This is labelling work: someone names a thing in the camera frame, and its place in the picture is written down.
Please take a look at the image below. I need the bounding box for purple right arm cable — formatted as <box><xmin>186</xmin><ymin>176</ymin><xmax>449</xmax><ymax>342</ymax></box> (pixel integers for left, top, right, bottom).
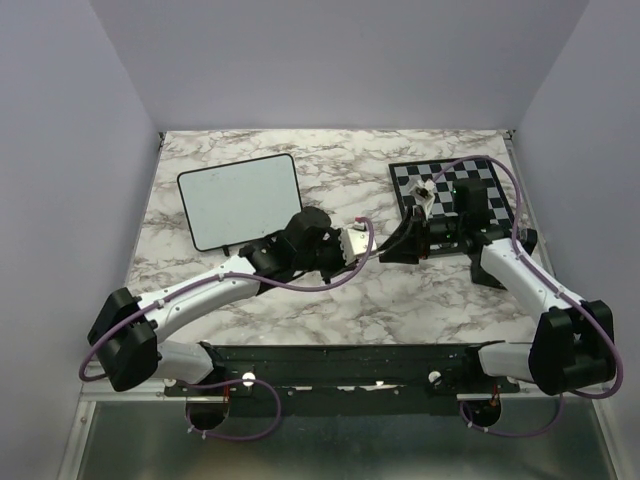
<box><xmin>432</xmin><ymin>155</ymin><xmax>627</xmax><ymax>400</ymax></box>

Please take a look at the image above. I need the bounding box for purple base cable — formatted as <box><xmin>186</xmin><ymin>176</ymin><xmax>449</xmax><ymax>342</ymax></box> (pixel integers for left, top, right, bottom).
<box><xmin>459</xmin><ymin>392</ymin><xmax>569</xmax><ymax>437</ymax></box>
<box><xmin>177</xmin><ymin>378</ymin><xmax>282</xmax><ymax>442</ymax></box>

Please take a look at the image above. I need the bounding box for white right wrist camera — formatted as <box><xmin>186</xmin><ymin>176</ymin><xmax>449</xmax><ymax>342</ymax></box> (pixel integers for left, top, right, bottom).
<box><xmin>409</xmin><ymin>179</ymin><xmax>436</xmax><ymax>218</ymax></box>

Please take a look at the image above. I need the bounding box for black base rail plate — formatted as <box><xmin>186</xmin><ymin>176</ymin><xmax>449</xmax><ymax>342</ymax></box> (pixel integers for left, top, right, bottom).
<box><xmin>165</xmin><ymin>344</ymin><xmax>520</xmax><ymax>417</ymax></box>

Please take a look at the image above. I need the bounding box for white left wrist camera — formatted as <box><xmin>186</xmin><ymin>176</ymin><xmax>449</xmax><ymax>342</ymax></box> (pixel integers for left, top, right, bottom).
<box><xmin>339</xmin><ymin>220</ymin><xmax>377</xmax><ymax>265</ymax></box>

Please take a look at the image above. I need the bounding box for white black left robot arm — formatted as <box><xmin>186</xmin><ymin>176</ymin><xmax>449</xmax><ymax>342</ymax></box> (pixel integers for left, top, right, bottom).
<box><xmin>79</xmin><ymin>207</ymin><xmax>376</xmax><ymax>395</ymax></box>

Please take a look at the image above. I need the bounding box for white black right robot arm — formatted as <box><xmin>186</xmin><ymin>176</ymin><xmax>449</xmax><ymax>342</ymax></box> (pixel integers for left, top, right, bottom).
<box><xmin>379</xmin><ymin>179</ymin><xmax>617</xmax><ymax>395</ymax></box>

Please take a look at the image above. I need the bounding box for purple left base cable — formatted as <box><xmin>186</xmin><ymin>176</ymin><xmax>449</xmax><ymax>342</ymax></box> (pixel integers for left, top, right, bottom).
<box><xmin>177</xmin><ymin>378</ymin><xmax>282</xmax><ymax>442</ymax></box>

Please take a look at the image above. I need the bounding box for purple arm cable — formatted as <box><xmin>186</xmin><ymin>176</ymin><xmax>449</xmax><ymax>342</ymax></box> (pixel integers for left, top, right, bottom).
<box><xmin>78</xmin><ymin>217</ymin><xmax>377</xmax><ymax>384</ymax></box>
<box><xmin>432</xmin><ymin>155</ymin><xmax>627</xmax><ymax>400</ymax></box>

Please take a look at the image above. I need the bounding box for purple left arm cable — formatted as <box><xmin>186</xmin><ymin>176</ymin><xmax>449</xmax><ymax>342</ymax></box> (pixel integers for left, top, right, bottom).
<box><xmin>78</xmin><ymin>217</ymin><xmax>377</xmax><ymax>384</ymax></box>

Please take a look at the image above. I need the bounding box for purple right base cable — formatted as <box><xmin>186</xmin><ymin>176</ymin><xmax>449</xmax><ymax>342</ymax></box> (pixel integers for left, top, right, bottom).
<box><xmin>459</xmin><ymin>392</ymin><xmax>569</xmax><ymax>437</ymax></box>

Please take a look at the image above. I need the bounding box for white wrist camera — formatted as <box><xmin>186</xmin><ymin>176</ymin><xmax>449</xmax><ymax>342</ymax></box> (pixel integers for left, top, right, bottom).
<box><xmin>409</xmin><ymin>179</ymin><xmax>436</xmax><ymax>218</ymax></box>
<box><xmin>339</xmin><ymin>220</ymin><xmax>377</xmax><ymax>265</ymax></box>

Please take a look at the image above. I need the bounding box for black framed whiteboard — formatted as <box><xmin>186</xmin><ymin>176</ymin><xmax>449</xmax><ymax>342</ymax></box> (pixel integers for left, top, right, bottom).
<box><xmin>177</xmin><ymin>154</ymin><xmax>302</xmax><ymax>252</ymax></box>

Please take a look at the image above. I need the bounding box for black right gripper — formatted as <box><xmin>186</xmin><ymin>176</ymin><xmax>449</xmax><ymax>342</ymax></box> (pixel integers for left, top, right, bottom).
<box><xmin>379</xmin><ymin>204</ymin><xmax>465</xmax><ymax>265</ymax></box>

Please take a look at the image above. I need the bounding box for black grey chessboard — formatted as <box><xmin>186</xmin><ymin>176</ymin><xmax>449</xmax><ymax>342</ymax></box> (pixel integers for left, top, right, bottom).
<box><xmin>389</xmin><ymin>156</ymin><xmax>514</xmax><ymax>258</ymax></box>

